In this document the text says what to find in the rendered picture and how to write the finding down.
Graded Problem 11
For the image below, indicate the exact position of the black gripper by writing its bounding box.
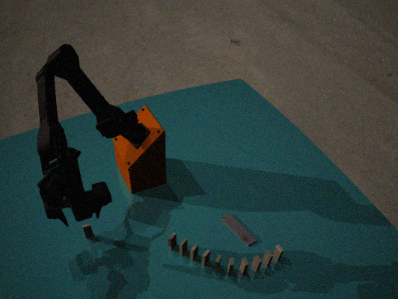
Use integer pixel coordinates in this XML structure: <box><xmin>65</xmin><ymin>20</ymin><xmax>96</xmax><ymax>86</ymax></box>
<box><xmin>43</xmin><ymin>179</ymin><xmax>112</xmax><ymax>227</ymax></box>

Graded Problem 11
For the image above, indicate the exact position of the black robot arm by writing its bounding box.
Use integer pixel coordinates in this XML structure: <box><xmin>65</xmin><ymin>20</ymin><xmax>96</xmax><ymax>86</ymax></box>
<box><xmin>35</xmin><ymin>44</ymin><xmax>150</xmax><ymax>222</ymax></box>

